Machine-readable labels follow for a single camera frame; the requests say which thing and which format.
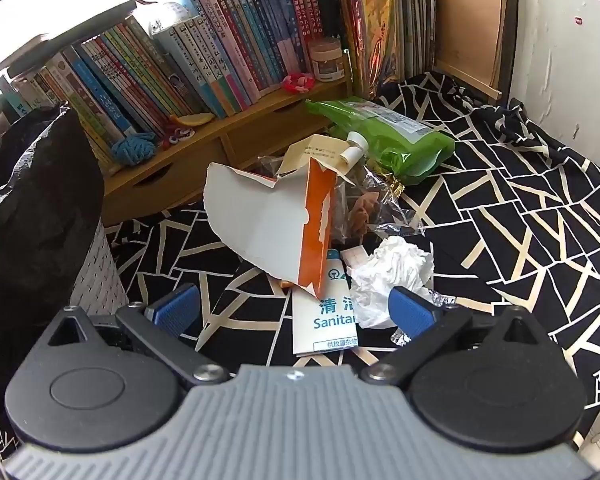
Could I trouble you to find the clear plastic jar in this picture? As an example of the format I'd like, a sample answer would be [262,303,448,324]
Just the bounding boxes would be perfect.
[308,37,347,82]

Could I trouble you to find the white blue paper bag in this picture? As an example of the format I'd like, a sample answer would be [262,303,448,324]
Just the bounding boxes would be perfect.
[290,247,361,359]

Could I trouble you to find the row of thin workbooks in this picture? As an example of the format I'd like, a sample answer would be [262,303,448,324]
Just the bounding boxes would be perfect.
[0,74,49,116]

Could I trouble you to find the wooden desktop shelf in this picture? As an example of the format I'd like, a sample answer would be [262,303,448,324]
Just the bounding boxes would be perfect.
[97,50,356,229]

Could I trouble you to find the blue yarn ornament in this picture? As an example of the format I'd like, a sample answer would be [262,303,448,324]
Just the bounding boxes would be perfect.
[111,132,160,167]

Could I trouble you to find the white paper scrap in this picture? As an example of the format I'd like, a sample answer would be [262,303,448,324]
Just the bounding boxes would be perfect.
[391,292,456,349]

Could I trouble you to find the white tissue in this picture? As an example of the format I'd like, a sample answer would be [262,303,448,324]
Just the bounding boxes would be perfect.
[350,236,436,331]

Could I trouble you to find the black trash bag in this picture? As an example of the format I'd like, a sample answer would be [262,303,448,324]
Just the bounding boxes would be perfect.
[0,102,107,411]

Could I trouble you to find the green refill pouch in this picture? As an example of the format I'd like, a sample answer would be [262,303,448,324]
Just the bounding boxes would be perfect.
[305,97,456,189]

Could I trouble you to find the clear plastic wrapper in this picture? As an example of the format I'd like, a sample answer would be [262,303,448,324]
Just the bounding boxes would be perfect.
[330,167,427,251]

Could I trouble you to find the large brown paper notebook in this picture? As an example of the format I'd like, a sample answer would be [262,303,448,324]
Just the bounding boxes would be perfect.
[424,0,519,104]

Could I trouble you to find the colourful plastic chain links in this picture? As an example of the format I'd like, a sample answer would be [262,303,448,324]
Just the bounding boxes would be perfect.
[161,126,197,150]

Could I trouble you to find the pink crocheted ring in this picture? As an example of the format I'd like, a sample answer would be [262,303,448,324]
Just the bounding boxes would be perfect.
[281,72,317,94]

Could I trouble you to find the black white patterned tablecloth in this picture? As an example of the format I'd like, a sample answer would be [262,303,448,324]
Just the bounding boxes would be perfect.
[0,70,600,461]

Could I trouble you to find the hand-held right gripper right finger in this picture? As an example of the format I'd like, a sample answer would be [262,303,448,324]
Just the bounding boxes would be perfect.
[359,286,552,387]

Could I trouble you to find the row of wrapped thin magazines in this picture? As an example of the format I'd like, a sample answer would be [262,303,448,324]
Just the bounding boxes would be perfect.
[330,0,438,101]

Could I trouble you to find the orange peel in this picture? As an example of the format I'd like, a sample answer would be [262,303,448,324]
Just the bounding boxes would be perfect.
[169,112,216,128]

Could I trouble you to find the white woven trash bin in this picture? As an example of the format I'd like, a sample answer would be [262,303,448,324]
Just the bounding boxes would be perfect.
[71,219,129,319]

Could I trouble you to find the small white paper slip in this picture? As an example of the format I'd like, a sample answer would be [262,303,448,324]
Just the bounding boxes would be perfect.
[340,246,370,269]

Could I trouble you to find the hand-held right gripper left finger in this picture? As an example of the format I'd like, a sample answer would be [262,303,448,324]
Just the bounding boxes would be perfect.
[45,282,230,390]

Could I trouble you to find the row of upright books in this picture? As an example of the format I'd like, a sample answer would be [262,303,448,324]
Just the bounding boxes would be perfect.
[27,0,343,169]

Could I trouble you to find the dark flat book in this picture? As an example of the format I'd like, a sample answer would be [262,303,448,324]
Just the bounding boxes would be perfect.
[0,0,137,79]

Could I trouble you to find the torn white orange cardboard box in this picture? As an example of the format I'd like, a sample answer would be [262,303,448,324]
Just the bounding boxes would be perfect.
[202,157,339,304]

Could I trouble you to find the cream paper card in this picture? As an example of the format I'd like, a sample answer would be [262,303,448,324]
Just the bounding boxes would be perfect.
[279,135,354,184]

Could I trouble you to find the brown crumpled scrap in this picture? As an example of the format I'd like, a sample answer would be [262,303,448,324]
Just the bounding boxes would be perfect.
[349,191,381,241]

